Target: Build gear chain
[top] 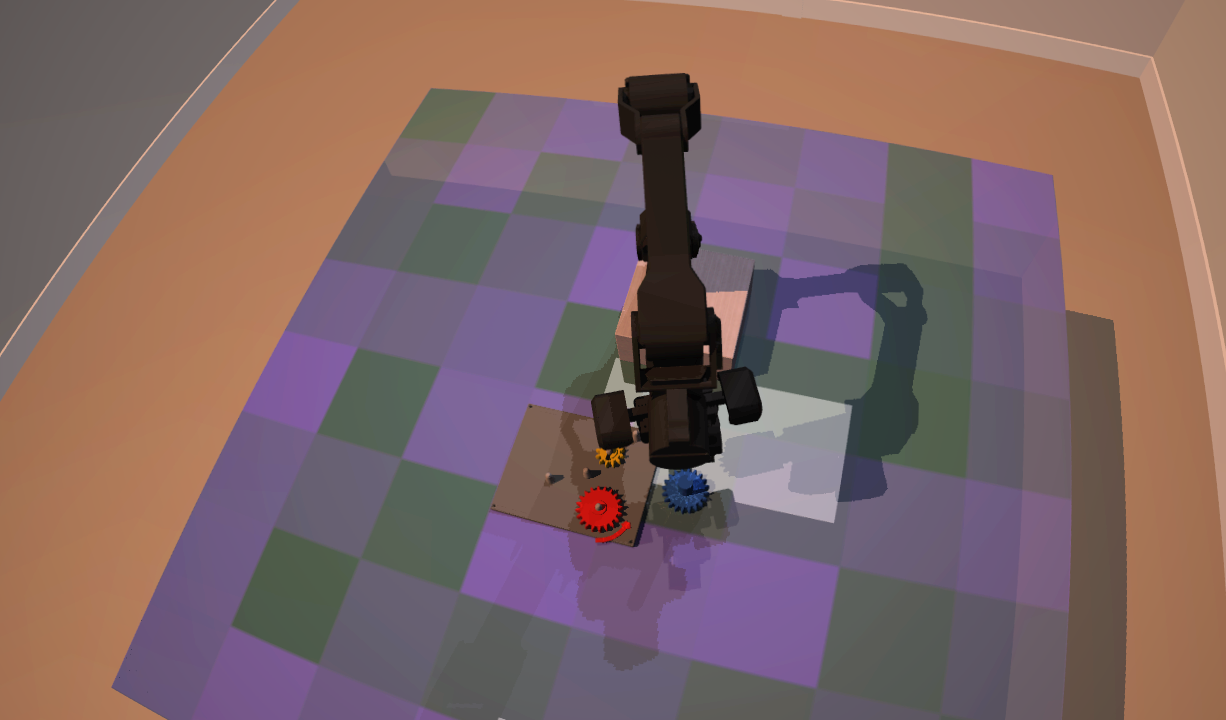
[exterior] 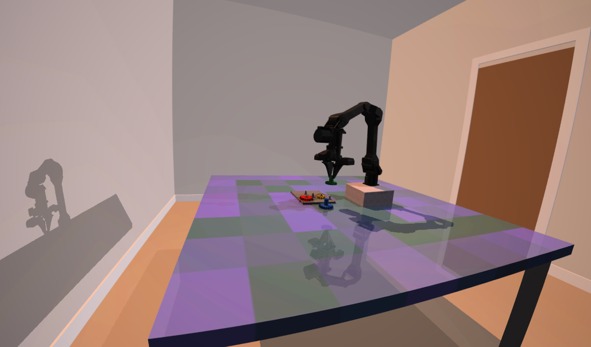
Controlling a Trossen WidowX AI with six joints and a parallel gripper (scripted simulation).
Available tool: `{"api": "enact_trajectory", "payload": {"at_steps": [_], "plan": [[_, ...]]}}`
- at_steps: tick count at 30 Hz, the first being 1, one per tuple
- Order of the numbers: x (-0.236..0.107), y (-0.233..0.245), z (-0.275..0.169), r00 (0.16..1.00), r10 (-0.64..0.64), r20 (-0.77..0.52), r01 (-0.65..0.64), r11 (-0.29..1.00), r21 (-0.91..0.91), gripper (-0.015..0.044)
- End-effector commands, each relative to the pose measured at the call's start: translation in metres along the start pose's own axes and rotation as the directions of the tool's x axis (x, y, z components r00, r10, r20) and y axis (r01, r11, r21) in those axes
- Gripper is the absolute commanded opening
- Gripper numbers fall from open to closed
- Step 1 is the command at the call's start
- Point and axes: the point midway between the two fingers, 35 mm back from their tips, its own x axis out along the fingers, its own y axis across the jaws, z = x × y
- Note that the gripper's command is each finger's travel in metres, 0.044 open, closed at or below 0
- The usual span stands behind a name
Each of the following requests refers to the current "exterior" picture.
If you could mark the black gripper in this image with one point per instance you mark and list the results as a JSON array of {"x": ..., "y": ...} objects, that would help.
[{"x": 339, "y": 161}]

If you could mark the blue gear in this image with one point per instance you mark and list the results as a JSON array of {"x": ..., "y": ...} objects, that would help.
[{"x": 326, "y": 204}]

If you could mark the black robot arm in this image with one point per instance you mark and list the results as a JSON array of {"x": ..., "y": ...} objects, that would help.
[{"x": 333, "y": 130}]

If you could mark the green gear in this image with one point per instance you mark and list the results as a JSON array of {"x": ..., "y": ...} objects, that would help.
[{"x": 331, "y": 181}]

